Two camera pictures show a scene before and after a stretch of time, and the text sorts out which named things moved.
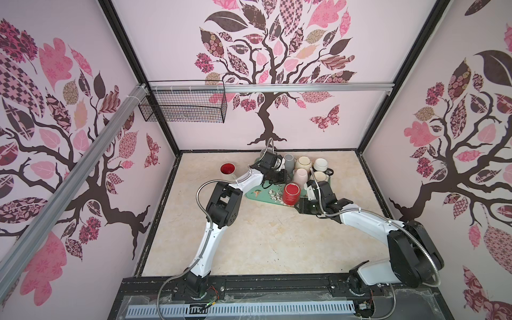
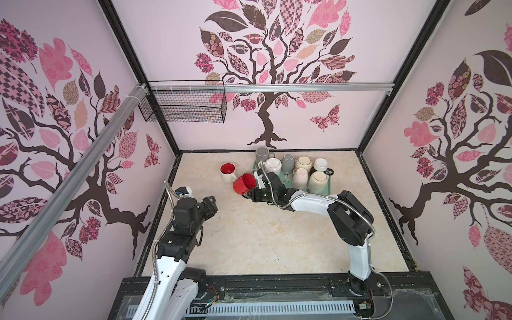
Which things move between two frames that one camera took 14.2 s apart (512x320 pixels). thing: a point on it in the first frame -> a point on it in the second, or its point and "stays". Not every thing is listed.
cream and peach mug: (303, 163) stays
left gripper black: (283, 179) -> (209, 207)
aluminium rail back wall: (300, 87) stays
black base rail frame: (407, 296) stays
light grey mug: (289, 163) stays
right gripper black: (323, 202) -> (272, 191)
